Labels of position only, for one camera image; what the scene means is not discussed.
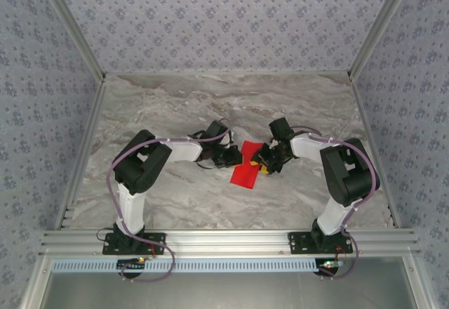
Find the red paper sheet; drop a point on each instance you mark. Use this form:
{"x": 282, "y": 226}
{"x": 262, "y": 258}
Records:
{"x": 245, "y": 177}

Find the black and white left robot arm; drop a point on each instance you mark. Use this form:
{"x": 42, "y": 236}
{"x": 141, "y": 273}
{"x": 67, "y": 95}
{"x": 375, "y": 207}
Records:
{"x": 133, "y": 207}

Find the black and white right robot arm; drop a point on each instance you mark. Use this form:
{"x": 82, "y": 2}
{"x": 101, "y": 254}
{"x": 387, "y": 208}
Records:
{"x": 333, "y": 217}

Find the grey sheet metal panel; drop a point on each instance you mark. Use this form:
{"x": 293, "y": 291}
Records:
{"x": 228, "y": 291}

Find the thin aluminium table edge strip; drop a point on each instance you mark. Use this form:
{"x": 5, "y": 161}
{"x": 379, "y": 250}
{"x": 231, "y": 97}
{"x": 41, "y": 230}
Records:
{"x": 228, "y": 73}

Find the black controller board with LED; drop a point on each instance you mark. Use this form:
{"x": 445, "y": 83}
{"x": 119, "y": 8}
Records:
{"x": 329, "y": 265}
{"x": 131, "y": 264}

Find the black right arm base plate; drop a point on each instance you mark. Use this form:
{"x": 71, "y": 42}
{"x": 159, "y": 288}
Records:
{"x": 298, "y": 244}

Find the wide aluminium mounting rail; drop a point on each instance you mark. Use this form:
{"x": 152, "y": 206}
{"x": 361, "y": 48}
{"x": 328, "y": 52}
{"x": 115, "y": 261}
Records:
{"x": 228, "y": 242}

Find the aluminium table side rail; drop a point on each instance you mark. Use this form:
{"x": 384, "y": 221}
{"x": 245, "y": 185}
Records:
{"x": 84, "y": 147}
{"x": 361, "y": 112}

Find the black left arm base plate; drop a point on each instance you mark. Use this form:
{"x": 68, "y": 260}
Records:
{"x": 158, "y": 244}

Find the slanted aluminium frame post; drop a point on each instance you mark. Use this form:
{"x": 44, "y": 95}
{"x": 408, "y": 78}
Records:
{"x": 73, "y": 24}
{"x": 379, "y": 24}

